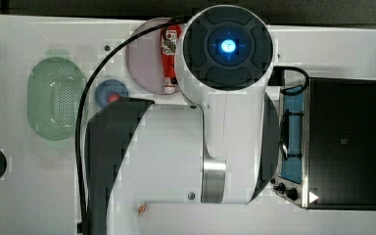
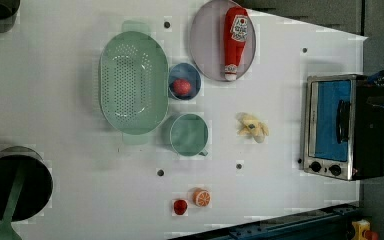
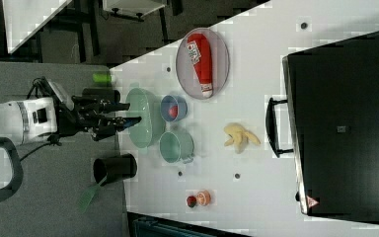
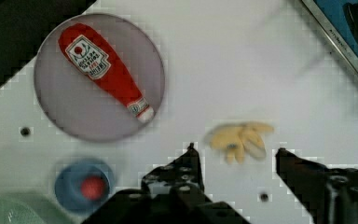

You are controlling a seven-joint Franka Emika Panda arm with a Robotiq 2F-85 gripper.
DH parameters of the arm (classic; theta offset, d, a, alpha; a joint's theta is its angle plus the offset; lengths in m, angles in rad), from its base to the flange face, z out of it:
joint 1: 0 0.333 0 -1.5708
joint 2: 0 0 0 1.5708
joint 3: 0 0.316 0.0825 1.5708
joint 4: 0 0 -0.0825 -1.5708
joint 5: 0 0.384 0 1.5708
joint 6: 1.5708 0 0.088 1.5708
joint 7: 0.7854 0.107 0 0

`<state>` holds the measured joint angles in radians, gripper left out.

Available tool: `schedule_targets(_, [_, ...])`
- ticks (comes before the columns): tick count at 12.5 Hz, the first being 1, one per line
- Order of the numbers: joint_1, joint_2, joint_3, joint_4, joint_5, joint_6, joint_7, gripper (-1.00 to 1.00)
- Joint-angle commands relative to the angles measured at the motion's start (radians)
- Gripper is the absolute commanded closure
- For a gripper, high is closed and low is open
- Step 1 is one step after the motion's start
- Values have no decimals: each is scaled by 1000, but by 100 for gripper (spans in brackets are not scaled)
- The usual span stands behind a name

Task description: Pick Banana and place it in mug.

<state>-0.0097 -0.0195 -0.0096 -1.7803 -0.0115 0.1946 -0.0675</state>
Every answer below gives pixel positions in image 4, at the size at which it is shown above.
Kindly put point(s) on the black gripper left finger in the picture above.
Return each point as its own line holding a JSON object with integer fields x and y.
{"x": 169, "y": 194}

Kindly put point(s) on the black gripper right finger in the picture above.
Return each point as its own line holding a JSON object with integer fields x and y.
{"x": 330, "y": 195}

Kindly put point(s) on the yellow plush banana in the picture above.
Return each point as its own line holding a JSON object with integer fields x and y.
{"x": 237, "y": 140}

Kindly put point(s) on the red ball in bowl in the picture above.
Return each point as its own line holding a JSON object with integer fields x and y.
{"x": 93, "y": 188}

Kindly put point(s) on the blue bowl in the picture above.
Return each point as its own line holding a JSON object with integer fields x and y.
{"x": 68, "y": 181}

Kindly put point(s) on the red plush ketchup bottle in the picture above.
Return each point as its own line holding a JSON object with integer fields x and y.
{"x": 91, "y": 54}

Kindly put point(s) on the black toaster oven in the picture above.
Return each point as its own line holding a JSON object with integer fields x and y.
{"x": 338, "y": 22}

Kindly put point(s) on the green perforated colander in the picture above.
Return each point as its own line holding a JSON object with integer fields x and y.
{"x": 30, "y": 208}

